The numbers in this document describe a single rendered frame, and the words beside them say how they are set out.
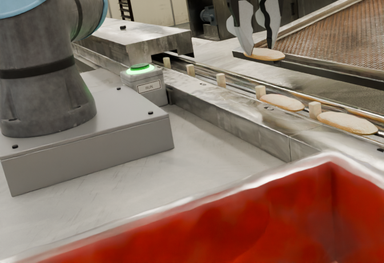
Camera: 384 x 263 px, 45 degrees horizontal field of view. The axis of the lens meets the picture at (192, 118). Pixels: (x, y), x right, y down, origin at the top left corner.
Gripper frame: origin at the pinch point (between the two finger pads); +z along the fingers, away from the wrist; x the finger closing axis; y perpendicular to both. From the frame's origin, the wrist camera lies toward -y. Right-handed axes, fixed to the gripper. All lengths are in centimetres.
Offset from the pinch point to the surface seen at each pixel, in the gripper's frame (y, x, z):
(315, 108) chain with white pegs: -13.9, 1.3, 7.6
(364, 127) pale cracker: -22.7, 0.9, 8.2
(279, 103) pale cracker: -6.4, 2.2, 8.1
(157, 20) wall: 700, -243, 75
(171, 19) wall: 700, -269, 80
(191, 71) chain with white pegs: 28.0, 0.9, 8.2
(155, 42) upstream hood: 45.1, 2.0, 2.8
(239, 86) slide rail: 10.2, -0.6, 8.9
